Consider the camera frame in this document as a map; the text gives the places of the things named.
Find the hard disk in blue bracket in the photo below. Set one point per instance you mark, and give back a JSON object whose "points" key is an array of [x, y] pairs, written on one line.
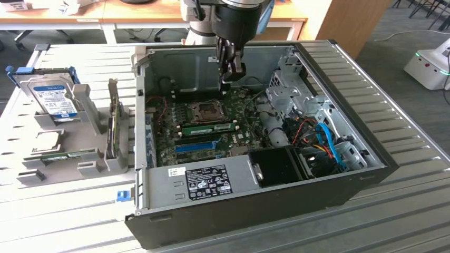
{"points": [[52, 97]]}

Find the metal disk bay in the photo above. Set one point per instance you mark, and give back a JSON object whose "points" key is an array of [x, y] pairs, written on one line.
{"points": [[309, 105]]}

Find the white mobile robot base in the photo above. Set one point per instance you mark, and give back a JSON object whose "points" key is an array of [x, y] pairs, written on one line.
{"points": [[430, 68]]}

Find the blue plastic clip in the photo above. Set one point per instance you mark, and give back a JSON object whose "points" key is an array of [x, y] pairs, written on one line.
{"points": [[123, 197]]}

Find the green motherboard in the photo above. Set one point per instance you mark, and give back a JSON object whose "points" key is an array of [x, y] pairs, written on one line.
{"points": [[242, 124]]}

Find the CPU socket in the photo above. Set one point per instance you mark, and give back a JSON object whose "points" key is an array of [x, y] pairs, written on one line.
{"points": [[207, 112]]}

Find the black open PC case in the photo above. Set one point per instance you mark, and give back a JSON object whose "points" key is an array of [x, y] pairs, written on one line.
{"points": [[267, 210]]}

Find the green RAM stick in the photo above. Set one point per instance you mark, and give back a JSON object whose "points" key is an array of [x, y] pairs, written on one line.
{"points": [[59, 157], [207, 129]]}

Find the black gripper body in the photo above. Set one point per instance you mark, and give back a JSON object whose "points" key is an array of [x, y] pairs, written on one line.
{"points": [[236, 21]]}

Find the silver CPU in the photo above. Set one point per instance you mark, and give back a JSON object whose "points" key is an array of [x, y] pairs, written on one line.
{"points": [[47, 142]]}

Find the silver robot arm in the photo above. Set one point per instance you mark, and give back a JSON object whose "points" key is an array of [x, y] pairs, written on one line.
{"points": [[198, 25]]}

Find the wooden desk with white frame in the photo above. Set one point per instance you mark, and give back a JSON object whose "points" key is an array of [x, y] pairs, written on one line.
{"points": [[140, 13]]}

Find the black RAM slot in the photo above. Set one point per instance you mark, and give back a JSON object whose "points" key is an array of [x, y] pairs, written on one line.
{"points": [[198, 140]]}

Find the white boxes and papers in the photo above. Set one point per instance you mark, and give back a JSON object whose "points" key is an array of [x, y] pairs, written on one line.
{"points": [[35, 5]]}

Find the graphics card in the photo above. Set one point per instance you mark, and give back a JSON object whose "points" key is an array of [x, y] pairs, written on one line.
{"points": [[114, 124]]}

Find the grey power supply with label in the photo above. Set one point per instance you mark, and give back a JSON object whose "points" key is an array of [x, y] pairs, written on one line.
{"points": [[164, 189]]}

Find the black chair base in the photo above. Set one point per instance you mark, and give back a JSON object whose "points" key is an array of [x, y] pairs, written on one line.
{"points": [[434, 13]]}

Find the blue expansion slot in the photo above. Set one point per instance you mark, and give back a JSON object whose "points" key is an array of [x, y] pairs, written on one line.
{"points": [[195, 148]]}

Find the wooden cabinet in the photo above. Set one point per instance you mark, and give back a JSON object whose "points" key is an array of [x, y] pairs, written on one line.
{"points": [[351, 23]]}

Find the black fan shroud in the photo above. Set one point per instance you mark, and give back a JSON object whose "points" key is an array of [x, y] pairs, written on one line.
{"points": [[273, 167]]}

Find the grey parts rack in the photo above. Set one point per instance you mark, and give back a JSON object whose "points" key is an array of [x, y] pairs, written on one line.
{"points": [[91, 158]]}

